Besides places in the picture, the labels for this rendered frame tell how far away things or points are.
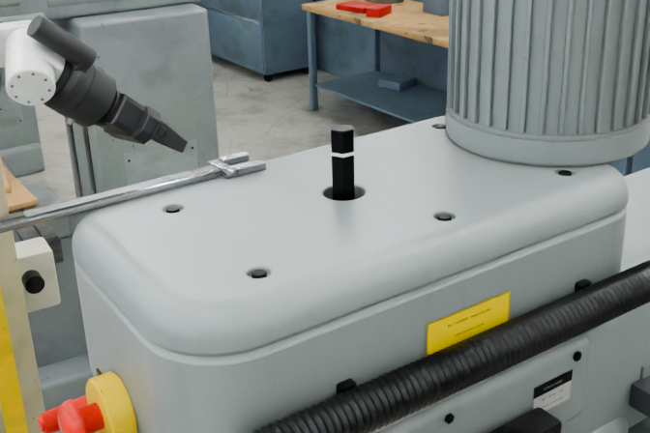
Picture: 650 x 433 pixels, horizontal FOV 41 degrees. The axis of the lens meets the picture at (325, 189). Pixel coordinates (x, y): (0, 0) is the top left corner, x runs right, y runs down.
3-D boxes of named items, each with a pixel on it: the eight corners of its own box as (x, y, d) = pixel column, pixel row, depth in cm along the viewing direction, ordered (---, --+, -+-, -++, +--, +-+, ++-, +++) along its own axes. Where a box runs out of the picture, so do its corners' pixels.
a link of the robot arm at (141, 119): (102, 149, 141) (40, 114, 133) (129, 97, 143) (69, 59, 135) (143, 159, 132) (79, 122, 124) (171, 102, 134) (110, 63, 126)
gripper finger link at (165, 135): (178, 156, 138) (148, 137, 134) (187, 137, 139) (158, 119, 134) (184, 157, 137) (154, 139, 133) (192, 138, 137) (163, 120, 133)
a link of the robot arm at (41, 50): (58, 134, 127) (-11, 96, 119) (55, 87, 134) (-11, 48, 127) (110, 86, 123) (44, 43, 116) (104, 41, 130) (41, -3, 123)
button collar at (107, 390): (117, 467, 68) (108, 402, 66) (90, 427, 73) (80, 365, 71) (141, 456, 69) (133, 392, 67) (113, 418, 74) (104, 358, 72)
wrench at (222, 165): (2, 239, 70) (0, 229, 69) (-12, 222, 73) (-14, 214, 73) (266, 169, 82) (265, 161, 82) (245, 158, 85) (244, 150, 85)
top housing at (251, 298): (199, 534, 62) (179, 337, 55) (73, 363, 82) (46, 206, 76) (635, 323, 86) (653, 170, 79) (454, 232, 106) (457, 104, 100)
